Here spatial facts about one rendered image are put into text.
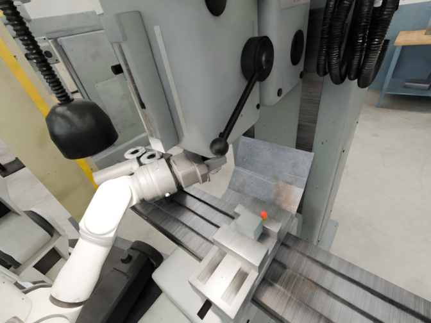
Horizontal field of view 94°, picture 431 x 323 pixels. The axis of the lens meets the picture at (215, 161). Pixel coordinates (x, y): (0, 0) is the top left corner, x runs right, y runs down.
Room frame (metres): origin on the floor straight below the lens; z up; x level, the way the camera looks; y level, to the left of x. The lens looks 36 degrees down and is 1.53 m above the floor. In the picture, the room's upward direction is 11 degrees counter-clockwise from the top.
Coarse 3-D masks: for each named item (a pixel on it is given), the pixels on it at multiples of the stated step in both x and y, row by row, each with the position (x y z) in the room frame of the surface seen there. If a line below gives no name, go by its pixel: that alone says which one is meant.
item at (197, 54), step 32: (128, 0) 0.36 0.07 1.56; (160, 0) 0.31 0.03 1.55; (192, 0) 0.30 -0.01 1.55; (224, 0) 0.34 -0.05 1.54; (256, 0) 0.41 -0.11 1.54; (160, 32) 0.32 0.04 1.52; (192, 32) 0.30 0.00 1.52; (224, 32) 0.34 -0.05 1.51; (256, 32) 0.40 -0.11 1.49; (160, 64) 0.34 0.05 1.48; (192, 64) 0.30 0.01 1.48; (224, 64) 0.33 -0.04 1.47; (192, 96) 0.30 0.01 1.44; (224, 96) 0.33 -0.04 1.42; (256, 96) 0.40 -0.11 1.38; (192, 128) 0.31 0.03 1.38
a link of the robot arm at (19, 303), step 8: (0, 280) 0.18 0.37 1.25; (8, 280) 0.20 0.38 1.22; (0, 288) 0.17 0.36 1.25; (8, 288) 0.18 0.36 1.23; (16, 288) 0.19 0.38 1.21; (0, 296) 0.16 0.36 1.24; (8, 296) 0.17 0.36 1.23; (16, 296) 0.17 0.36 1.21; (24, 296) 0.18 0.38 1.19; (0, 304) 0.15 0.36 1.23; (8, 304) 0.16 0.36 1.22; (16, 304) 0.16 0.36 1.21; (24, 304) 0.17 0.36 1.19; (0, 312) 0.15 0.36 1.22; (8, 312) 0.15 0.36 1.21; (16, 312) 0.15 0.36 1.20; (24, 312) 0.16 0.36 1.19; (0, 320) 0.14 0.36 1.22; (8, 320) 0.14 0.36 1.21; (16, 320) 0.14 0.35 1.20; (24, 320) 0.15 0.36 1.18; (40, 320) 0.14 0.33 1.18; (48, 320) 0.14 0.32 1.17; (56, 320) 0.14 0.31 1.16; (64, 320) 0.15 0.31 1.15
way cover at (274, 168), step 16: (240, 144) 0.78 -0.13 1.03; (256, 144) 0.73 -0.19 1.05; (272, 144) 0.68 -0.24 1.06; (240, 160) 0.74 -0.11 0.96; (256, 160) 0.69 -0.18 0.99; (272, 160) 0.65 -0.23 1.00; (288, 160) 0.61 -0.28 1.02; (304, 160) 0.57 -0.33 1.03; (240, 176) 0.70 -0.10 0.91; (256, 176) 0.66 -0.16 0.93; (272, 176) 0.62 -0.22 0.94; (288, 176) 0.58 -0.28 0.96; (304, 176) 0.54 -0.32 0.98; (224, 192) 0.67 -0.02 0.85; (240, 192) 0.64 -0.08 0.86; (256, 192) 0.60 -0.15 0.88; (272, 192) 0.57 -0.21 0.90; (288, 192) 0.54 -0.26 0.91; (288, 208) 0.50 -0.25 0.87
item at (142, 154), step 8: (128, 152) 0.77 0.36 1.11; (136, 152) 0.77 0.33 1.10; (144, 152) 0.74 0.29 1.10; (152, 152) 0.73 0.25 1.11; (160, 152) 0.71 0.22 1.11; (120, 160) 0.73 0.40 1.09; (144, 160) 0.67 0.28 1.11; (152, 160) 0.66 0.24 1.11; (168, 160) 0.68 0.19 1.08; (176, 192) 0.66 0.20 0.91; (160, 200) 0.63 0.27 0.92; (168, 200) 0.62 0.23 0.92
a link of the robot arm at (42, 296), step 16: (80, 240) 0.26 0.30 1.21; (80, 256) 0.23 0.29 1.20; (96, 256) 0.24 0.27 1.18; (64, 272) 0.22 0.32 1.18; (80, 272) 0.21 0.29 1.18; (96, 272) 0.22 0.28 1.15; (32, 288) 0.21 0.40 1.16; (48, 288) 0.21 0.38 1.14; (64, 288) 0.19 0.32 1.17; (80, 288) 0.19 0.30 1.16; (32, 304) 0.18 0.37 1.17; (48, 304) 0.17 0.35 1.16; (64, 304) 0.17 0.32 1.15; (80, 304) 0.18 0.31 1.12; (32, 320) 0.15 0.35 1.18
